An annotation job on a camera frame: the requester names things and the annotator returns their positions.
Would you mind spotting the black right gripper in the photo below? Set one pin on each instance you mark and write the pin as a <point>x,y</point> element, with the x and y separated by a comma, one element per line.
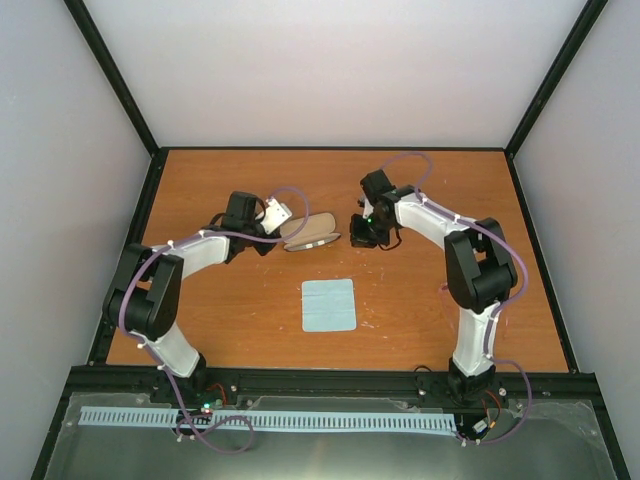
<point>359,240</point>

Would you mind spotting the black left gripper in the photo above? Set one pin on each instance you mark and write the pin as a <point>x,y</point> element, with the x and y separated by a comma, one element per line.
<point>263,247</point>

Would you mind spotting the plaid glasses case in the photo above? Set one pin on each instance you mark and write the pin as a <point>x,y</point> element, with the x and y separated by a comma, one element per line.
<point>319,230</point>

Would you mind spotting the light blue cleaning cloth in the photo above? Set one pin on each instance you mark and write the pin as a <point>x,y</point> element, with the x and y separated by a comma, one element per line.
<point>328,306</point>

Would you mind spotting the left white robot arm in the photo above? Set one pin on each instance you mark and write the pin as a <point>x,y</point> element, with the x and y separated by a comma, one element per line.
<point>143,297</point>

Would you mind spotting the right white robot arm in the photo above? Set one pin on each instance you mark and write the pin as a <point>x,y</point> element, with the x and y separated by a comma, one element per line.
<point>479,267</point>

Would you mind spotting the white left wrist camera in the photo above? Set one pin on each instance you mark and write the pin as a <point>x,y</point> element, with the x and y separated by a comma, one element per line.
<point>274,216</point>

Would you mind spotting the light blue cable duct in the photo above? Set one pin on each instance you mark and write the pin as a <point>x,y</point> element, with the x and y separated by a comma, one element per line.
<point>281,421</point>

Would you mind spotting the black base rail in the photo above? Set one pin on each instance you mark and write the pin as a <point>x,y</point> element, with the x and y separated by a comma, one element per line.
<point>422,389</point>

